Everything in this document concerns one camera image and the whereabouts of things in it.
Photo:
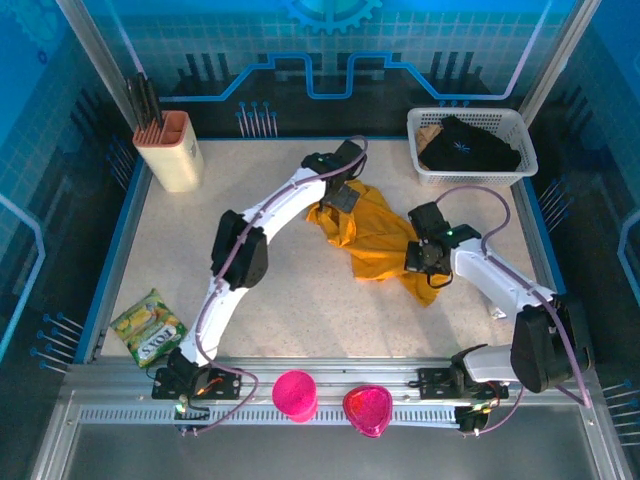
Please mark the yellow t-shirt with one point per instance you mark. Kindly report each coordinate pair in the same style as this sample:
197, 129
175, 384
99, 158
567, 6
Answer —
375, 235

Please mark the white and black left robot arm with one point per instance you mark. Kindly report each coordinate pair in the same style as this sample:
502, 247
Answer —
295, 192

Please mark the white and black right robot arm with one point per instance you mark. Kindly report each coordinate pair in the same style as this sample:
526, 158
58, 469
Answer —
480, 270

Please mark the white plastic mesh basket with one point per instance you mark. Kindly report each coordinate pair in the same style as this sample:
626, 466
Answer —
480, 177

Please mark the black t-shirt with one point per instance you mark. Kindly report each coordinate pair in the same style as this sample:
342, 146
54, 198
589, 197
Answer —
465, 150

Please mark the tan folded cloth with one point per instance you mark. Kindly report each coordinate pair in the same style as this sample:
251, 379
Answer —
429, 136

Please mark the small white packet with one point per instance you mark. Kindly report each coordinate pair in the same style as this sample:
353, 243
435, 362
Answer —
497, 314

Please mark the cream holder with orange top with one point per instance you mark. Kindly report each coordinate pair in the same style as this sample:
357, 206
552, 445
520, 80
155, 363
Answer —
175, 165

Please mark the pink plastic cup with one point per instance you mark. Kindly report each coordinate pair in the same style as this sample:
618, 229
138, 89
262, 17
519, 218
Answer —
295, 395

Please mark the pink triangular bowl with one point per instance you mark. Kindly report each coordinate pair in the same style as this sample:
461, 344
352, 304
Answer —
367, 410

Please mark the black stick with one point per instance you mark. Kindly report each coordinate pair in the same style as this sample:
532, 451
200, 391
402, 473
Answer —
155, 100
147, 102
136, 105

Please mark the green yellow snack bag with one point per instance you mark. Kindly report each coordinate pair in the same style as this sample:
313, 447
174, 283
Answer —
147, 327

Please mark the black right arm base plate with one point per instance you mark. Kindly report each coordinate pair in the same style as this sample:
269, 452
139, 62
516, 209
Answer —
432, 382

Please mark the aluminium front rail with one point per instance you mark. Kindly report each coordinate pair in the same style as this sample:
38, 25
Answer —
350, 372

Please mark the aluminium frame post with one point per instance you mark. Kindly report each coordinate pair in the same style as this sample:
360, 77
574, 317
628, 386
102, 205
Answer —
556, 60
102, 55

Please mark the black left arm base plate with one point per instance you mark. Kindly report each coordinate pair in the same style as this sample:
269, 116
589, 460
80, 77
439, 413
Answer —
225, 384

